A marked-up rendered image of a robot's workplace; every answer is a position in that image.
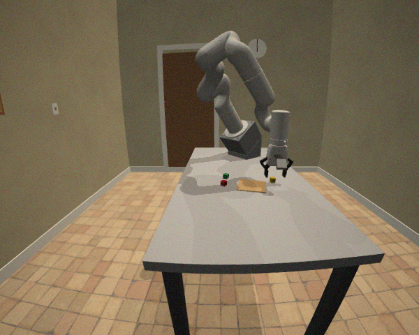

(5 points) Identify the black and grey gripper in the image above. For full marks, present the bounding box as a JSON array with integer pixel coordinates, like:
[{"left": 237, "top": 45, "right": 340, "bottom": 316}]
[{"left": 260, "top": 144, "right": 293, "bottom": 178}]

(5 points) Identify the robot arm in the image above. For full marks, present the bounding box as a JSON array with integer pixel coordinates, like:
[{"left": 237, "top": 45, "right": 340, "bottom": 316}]
[{"left": 196, "top": 31, "right": 290, "bottom": 146}]

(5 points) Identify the orange mat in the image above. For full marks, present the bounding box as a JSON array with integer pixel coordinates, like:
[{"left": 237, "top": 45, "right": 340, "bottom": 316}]
[{"left": 237, "top": 179, "right": 266, "bottom": 193}]

